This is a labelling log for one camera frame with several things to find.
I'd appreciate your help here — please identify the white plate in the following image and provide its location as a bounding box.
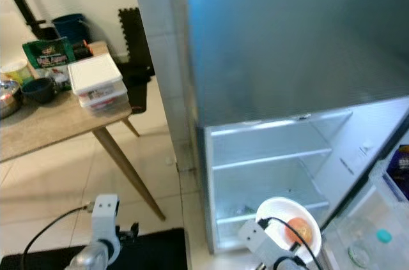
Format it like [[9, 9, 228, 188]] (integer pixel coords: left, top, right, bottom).
[[255, 196, 323, 265]]

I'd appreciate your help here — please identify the orange fruit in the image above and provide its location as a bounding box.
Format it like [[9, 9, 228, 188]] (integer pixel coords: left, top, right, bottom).
[[286, 217, 314, 246]]

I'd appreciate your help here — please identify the glass fridge shelf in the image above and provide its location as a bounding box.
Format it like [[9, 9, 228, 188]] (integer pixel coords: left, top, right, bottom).
[[212, 148, 334, 170], [215, 200, 328, 223]]

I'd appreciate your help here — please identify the dark grey fridge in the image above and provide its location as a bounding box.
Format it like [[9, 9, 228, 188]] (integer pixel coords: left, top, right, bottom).
[[181, 0, 409, 255]]

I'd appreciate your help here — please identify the large black floor mat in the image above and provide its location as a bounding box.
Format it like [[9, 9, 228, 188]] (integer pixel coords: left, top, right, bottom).
[[0, 228, 190, 270]]

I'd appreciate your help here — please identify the light wooden table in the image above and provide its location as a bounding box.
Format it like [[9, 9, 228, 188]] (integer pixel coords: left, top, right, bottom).
[[0, 40, 167, 221]]

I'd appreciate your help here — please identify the white lidded food container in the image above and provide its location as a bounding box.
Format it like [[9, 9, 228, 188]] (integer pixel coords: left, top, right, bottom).
[[79, 85, 129, 115], [67, 52, 125, 96]]

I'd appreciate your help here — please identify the dark blue mug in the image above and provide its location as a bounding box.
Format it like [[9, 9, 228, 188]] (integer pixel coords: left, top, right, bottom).
[[20, 77, 58, 105]]

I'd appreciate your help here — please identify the steel bowl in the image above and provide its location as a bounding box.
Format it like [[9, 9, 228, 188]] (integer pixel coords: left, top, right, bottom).
[[0, 79, 22, 119]]

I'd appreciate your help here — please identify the green snack bag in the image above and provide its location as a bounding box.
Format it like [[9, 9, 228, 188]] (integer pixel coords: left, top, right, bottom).
[[22, 36, 78, 83]]

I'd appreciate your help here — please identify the black foam puzzle mat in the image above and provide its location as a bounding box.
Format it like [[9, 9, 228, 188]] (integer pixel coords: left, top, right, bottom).
[[118, 6, 158, 115]]

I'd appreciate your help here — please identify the yellow noodle cup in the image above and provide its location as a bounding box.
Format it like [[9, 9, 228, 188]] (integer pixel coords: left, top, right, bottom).
[[1, 59, 33, 86]]

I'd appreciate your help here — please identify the dark blue bucket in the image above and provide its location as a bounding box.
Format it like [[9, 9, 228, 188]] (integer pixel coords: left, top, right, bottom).
[[52, 13, 92, 45]]

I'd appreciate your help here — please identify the black stand pole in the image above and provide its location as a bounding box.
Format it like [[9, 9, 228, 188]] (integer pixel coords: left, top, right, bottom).
[[0, 0, 62, 42]]

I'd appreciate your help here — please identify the teal capped bottle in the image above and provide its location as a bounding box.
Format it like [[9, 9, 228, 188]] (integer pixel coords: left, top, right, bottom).
[[347, 227, 395, 269]]

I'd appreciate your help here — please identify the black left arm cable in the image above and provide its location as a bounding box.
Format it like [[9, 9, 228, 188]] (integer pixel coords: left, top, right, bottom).
[[20, 202, 97, 270]]

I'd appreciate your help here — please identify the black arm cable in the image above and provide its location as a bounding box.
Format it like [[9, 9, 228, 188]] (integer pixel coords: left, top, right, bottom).
[[258, 217, 327, 270], [20, 202, 97, 270]]

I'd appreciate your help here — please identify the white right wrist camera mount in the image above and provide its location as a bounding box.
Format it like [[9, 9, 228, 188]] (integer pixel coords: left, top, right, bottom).
[[237, 218, 295, 269]]

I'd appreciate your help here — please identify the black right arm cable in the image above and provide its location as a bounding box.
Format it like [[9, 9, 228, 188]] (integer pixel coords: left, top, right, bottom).
[[258, 217, 327, 270]]

